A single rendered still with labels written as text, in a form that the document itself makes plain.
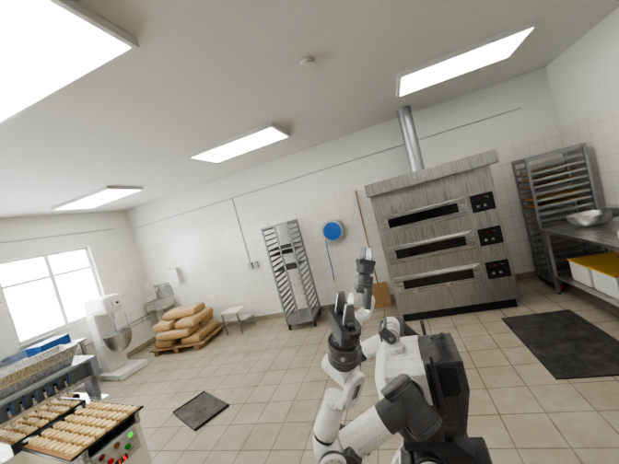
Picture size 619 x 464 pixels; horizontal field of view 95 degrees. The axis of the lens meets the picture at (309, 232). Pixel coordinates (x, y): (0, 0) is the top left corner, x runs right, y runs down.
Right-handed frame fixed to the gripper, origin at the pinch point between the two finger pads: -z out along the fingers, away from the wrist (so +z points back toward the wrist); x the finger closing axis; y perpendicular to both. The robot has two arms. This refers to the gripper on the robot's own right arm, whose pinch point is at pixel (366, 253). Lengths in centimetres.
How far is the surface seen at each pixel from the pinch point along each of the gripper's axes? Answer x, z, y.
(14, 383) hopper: 116, 109, 186
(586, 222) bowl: -312, -73, -62
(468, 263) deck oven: -289, -17, 47
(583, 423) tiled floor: -165, 92, -68
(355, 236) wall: -283, -52, 233
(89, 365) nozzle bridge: 75, 107, 197
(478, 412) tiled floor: -149, 107, -11
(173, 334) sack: -80, 162, 463
